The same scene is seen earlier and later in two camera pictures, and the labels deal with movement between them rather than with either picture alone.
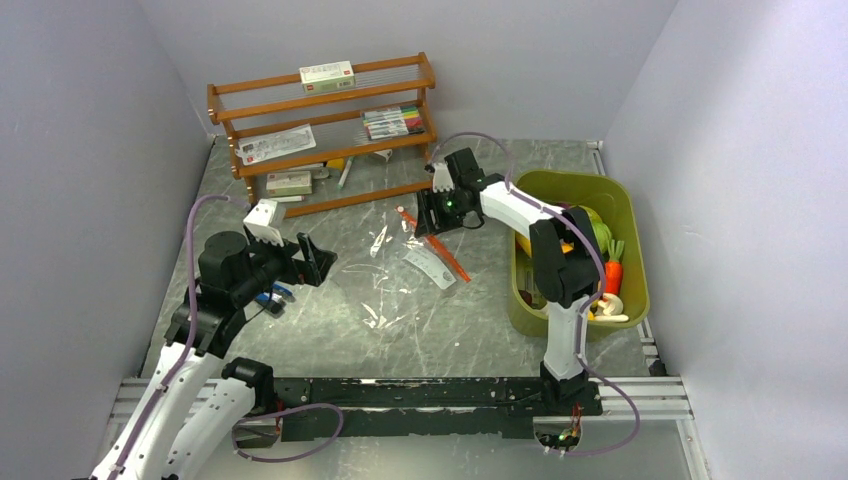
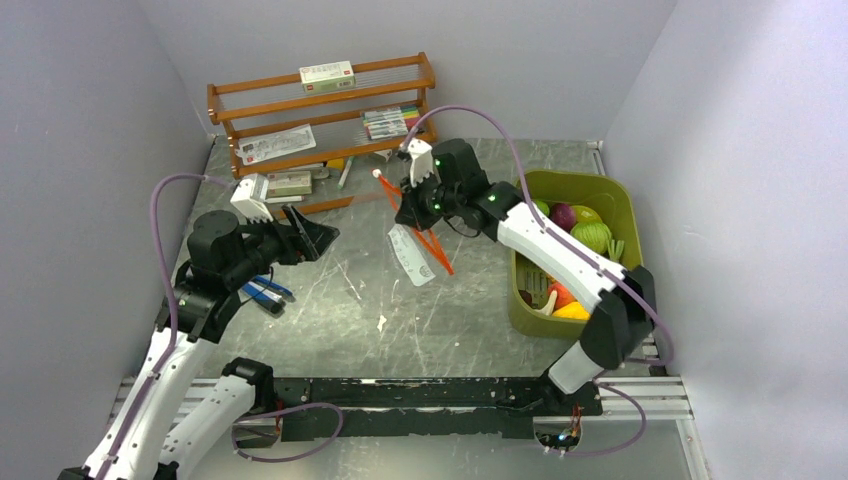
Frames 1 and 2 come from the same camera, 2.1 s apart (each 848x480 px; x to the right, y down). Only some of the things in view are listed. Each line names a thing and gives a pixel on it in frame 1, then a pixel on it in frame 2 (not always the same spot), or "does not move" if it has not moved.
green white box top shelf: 327,77 does not move
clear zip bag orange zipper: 394,280 to 432,242
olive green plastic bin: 612,196 does not move
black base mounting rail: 370,407 does not move
